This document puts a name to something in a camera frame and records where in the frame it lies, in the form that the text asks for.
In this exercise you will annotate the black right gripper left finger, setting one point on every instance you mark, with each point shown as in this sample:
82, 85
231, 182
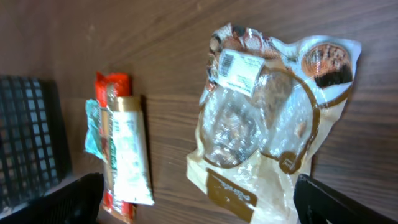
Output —
77, 202

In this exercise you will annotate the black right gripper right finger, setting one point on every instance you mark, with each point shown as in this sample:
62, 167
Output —
316, 203

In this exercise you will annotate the white tube with gold cap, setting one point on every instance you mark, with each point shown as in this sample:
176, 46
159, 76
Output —
133, 183

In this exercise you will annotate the teal wet wipes packet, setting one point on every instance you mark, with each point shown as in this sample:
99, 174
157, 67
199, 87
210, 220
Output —
93, 144

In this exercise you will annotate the beige brown snack pouch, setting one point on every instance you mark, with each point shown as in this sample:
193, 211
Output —
266, 109

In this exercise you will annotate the orange spaghetti packet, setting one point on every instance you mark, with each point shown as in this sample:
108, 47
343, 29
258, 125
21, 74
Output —
107, 89

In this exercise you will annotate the dark grey plastic basket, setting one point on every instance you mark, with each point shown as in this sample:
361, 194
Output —
34, 148

